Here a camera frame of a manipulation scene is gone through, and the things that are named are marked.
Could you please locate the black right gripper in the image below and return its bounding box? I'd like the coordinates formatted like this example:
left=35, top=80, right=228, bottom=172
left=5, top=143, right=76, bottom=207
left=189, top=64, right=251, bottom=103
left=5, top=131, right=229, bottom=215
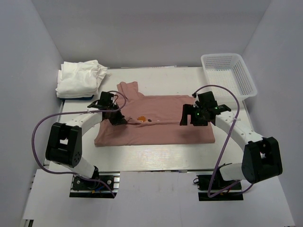
left=180, top=104, right=209, bottom=126

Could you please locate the pink printed t shirt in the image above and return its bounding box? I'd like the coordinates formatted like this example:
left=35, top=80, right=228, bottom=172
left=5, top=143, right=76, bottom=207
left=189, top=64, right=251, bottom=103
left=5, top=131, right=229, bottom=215
left=94, top=81, right=215, bottom=147

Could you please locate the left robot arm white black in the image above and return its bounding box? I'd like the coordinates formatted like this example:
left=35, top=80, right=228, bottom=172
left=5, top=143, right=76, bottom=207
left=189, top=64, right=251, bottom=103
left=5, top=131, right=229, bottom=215
left=45, top=91, right=127, bottom=189

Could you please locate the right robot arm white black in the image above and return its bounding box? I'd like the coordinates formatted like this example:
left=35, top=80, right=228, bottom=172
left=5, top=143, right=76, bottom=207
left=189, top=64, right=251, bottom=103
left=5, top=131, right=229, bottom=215
left=180, top=92, right=283, bottom=189

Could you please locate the white folded t shirt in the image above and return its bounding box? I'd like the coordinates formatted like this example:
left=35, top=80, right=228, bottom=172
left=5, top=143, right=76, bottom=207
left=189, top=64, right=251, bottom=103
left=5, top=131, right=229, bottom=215
left=55, top=60, right=107, bottom=98

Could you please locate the blue folded t shirt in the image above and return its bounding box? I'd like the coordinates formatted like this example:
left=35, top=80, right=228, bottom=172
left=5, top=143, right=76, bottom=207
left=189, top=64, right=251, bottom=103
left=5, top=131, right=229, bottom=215
left=60, top=95, right=94, bottom=101

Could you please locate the white plastic mesh basket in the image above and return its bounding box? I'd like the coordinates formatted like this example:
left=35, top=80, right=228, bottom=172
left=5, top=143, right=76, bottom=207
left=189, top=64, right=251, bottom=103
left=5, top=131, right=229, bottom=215
left=201, top=53, right=258, bottom=102

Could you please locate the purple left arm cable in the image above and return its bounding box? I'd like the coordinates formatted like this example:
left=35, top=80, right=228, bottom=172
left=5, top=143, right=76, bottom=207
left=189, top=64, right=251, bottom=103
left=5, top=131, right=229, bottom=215
left=32, top=90, right=130, bottom=199

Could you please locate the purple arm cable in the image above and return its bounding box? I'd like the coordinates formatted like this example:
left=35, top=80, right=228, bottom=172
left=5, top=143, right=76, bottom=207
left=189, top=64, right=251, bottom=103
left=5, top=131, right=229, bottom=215
left=32, top=90, right=130, bottom=199
left=191, top=85, right=258, bottom=199

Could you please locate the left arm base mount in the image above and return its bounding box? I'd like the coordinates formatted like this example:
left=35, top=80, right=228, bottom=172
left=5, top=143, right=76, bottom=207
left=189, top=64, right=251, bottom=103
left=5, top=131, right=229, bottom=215
left=69, top=173, right=120, bottom=199

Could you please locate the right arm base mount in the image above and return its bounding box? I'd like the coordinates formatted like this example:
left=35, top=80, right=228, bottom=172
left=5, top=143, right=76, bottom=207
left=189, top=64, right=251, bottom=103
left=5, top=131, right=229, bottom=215
left=193, top=175, right=243, bottom=201

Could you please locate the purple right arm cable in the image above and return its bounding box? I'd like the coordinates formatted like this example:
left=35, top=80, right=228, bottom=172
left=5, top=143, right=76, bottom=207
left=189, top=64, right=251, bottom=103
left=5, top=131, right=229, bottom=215
left=191, top=85, right=258, bottom=199

